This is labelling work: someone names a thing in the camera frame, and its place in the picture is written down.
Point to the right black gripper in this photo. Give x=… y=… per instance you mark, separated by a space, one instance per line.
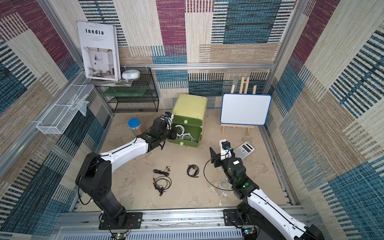
x=217 y=157

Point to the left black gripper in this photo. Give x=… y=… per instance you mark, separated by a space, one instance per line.
x=173 y=136

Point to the black earphones round coil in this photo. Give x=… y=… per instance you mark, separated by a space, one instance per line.
x=193 y=171

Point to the black earphones small coil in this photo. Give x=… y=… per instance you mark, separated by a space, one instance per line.
x=165 y=172

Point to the black earphones large loop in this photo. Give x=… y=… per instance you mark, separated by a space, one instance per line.
x=162 y=183

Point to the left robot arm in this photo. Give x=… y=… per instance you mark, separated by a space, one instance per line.
x=96 y=172

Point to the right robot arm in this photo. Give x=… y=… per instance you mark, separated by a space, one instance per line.
x=257 y=208

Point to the green three-drawer cabinet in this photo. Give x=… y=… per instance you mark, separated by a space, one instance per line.
x=189 y=111

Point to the blue-lid pencil canister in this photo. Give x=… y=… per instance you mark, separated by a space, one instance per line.
x=135 y=125

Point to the white calculator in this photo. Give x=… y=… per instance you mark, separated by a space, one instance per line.
x=244 y=150

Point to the green sheet on shelf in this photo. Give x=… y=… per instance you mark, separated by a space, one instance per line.
x=124 y=92

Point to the small whiteboard on easel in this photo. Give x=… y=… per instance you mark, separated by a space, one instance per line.
x=243 y=110

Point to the white oval case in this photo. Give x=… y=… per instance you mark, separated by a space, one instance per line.
x=131 y=74

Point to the Inedia magazine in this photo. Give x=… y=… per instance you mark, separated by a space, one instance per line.
x=99 y=46

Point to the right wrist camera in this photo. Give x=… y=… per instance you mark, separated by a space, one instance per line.
x=226 y=150

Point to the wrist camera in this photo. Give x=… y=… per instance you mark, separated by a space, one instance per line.
x=169 y=116
x=226 y=150

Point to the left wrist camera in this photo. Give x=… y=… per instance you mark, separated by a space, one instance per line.
x=169 y=116

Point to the black wire shelf rack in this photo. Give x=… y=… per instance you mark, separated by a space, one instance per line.
x=147 y=103

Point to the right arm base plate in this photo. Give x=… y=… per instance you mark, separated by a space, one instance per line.
x=235 y=217

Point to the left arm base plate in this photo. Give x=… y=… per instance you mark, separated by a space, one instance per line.
x=132 y=220

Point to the white wire basket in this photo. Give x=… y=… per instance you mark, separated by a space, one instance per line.
x=60 y=115

